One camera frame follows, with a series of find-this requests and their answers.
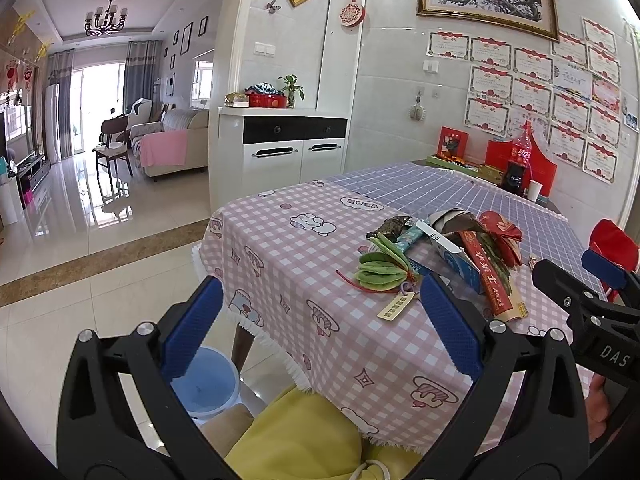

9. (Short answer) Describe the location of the brown red paper bag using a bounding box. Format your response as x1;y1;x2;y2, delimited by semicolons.
446;231;528;322

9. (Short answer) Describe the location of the blue white carton box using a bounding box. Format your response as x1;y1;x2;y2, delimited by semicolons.
416;220;484;295

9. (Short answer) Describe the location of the dark green snack wrapper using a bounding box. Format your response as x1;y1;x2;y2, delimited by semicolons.
366;216;411;243

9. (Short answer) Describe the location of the teal snack wrapper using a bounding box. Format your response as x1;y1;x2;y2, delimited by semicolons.
395;226;424;254

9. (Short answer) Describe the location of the blue plastic trash bucket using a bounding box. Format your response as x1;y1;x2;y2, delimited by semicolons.
170;346;241;425

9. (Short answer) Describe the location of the person right hand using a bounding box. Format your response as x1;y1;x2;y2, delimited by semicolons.
586;374;610;442

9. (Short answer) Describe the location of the purple grid tablecloth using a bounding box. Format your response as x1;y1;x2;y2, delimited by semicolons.
326;162;604;296

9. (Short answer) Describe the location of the brown stool cushion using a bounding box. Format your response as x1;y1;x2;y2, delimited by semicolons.
201;404;254;457

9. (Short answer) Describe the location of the white paper cup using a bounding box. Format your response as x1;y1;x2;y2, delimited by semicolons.
526;180;542;203

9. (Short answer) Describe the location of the cola bottle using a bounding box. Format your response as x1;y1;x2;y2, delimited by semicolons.
501;120;533;196

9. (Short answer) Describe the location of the yellow garment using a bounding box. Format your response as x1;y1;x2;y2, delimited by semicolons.
226;387;421;479

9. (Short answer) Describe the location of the pink blanket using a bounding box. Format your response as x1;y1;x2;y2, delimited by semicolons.
140;130;189;168

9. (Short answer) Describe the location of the white sideboard cabinet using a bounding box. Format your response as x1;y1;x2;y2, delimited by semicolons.
208;106;349;210

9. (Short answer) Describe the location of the red photo card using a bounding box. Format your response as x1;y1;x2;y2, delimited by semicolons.
437;126;469;159

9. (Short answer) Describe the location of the beige sofa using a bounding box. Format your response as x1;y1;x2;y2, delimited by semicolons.
130;108;209;179

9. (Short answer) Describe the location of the white cylindrical bin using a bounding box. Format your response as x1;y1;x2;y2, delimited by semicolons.
0;179;24;226

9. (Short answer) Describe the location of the dark wooden chair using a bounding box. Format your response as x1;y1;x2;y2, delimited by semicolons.
92;115;132;178

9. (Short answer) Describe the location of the tv stand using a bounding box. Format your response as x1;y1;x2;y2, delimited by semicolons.
16;153;51;195

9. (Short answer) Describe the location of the red gift box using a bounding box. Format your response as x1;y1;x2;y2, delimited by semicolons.
248;92;288;108

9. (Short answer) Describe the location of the potted green plant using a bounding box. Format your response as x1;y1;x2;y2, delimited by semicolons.
278;74;305;108

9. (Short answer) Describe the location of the black chandelier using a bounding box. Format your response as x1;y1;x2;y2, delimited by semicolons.
84;0;128;37

